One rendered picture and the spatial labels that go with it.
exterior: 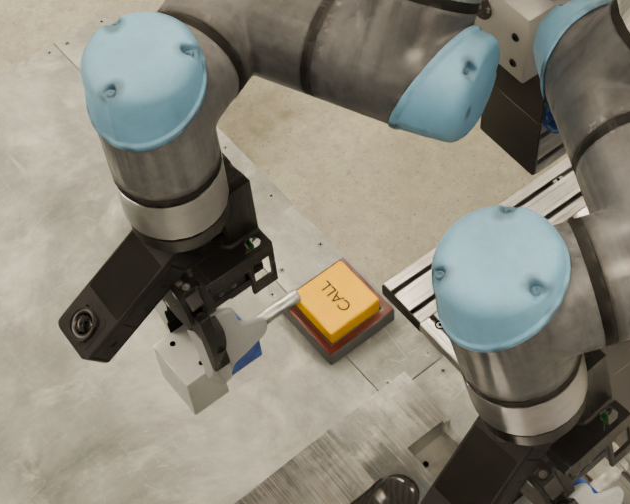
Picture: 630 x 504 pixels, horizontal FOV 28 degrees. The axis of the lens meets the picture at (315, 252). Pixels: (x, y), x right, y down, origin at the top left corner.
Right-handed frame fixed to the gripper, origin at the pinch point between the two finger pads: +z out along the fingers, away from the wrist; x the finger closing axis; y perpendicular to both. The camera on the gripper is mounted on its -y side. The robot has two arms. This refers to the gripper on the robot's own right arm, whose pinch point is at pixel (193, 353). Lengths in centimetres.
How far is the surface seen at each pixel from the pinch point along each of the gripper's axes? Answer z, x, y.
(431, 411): 6.0, -14.5, 13.6
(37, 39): 95, 132, 37
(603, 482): 1.7, -29.1, 18.3
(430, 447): 8.7, -16.0, 12.1
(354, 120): 95, 73, 72
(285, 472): 6.5, -10.7, 0.7
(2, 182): 15.0, 38.6, -0.7
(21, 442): 15.0, 10.9, -14.8
